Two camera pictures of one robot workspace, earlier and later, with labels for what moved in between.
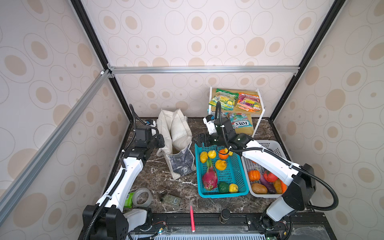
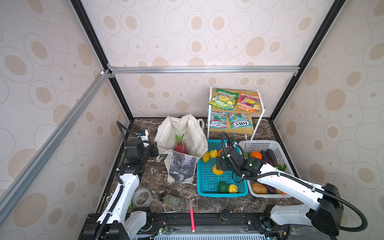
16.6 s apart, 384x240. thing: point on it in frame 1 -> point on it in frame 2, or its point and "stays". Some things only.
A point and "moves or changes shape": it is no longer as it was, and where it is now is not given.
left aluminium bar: x=16 y=189 stays
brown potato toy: x=258 y=188 stays
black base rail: x=305 y=223 stays
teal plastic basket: x=220 y=172 stays
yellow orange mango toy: x=220 y=164 moves or changes shape
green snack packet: x=227 y=99 stays
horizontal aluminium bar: x=121 y=71 stays
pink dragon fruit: x=209 y=177 -> x=180 y=145
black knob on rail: x=225 y=214 stays
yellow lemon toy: x=212 y=154 stays
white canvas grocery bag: x=179 y=150 moves or changes shape
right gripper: x=205 y=135 -> x=219 y=161
